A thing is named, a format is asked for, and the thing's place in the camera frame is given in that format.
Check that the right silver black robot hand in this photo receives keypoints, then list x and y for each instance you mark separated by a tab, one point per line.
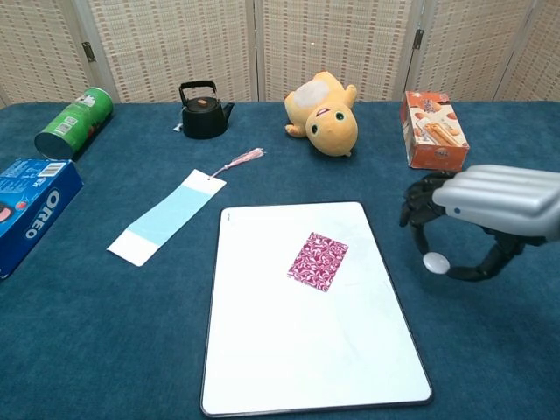
499	197

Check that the woven folding screen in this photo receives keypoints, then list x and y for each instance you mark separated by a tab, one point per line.
175	48

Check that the black screen hinge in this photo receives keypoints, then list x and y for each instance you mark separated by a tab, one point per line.
418	38
88	51

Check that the green chip can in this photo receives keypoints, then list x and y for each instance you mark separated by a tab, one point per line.
74	124

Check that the orange biscuit box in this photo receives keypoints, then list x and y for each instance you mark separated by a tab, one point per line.
433	140

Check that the black teapot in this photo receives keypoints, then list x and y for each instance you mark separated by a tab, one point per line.
203	118

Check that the blue table cloth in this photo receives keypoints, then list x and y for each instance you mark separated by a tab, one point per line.
109	341

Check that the white magnetic board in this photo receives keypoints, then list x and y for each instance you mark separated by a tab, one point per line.
315	341

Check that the blue white tasselled bookmark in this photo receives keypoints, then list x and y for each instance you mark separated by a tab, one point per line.
166	219

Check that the small white round object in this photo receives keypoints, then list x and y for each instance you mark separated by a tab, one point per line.
436	263

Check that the yellow plush toy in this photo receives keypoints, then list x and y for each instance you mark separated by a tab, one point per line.
328	118

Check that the blue Oreo box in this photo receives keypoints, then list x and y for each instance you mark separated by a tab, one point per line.
30	205

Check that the pink patterned square packet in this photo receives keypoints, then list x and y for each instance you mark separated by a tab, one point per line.
317	261

